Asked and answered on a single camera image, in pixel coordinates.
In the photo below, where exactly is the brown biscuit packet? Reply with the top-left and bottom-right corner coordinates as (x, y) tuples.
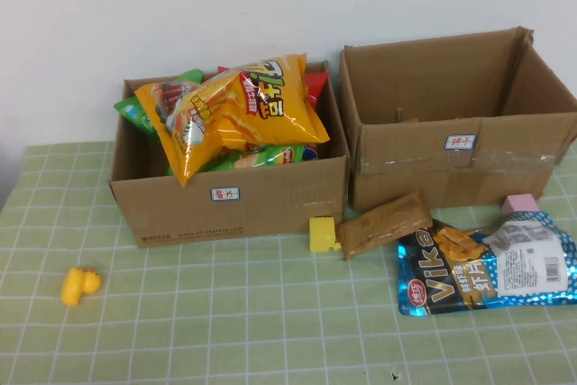
(336, 189), (434, 261)

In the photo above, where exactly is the blue black Vikar shrimp chips bag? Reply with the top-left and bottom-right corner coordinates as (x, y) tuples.
(396, 209), (577, 319)

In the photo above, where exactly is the yellow fries snack bag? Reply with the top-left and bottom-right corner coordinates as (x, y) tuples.
(133, 52), (331, 188)

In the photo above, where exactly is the green Lays chip bag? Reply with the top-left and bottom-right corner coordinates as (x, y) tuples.
(164, 142), (321, 178)

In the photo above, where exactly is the white label with red writing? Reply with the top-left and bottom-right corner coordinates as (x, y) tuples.
(444, 133), (477, 151)
(210, 186), (241, 202)

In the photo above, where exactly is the yellow plastic block toy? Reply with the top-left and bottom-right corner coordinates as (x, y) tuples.
(308, 215), (343, 253)

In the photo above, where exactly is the red chip bag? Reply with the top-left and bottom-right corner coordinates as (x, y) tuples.
(216, 64), (329, 111)

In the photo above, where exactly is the taped cardboard box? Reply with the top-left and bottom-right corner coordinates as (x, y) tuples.
(338, 26), (577, 214)

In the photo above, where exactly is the cardboard box with chips label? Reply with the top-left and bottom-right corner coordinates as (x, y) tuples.
(107, 60), (352, 250)

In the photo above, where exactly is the green checked tablecloth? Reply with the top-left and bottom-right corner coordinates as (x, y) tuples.
(0, 140), (577, 385)

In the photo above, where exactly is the pink foam cube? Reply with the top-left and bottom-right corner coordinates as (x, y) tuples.
(500, 194), (540, 215)

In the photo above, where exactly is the yellow rubber duck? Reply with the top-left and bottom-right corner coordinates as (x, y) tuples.
(60, 266), (102, 308)

